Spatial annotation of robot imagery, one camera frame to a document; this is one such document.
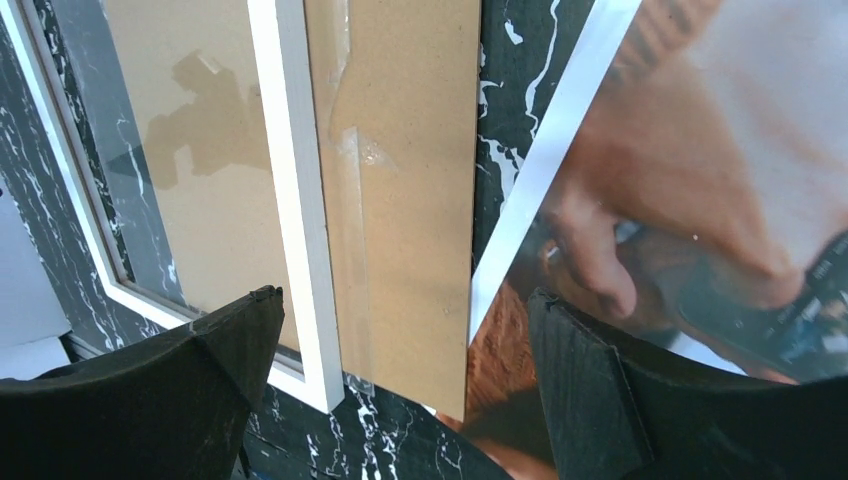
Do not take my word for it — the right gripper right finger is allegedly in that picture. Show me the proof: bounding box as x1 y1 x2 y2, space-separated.
527 289 847 479

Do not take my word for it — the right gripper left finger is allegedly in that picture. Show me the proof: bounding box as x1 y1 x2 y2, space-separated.
1 286 284 479

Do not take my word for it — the printed colour photo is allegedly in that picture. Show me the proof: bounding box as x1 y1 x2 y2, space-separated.
453 1 847 479

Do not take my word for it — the brown fibreboard backing board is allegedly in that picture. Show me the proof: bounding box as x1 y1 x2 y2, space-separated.
102 1 480 418

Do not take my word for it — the white wooden photo frame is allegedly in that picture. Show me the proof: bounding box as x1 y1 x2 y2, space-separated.
1 1 345 414

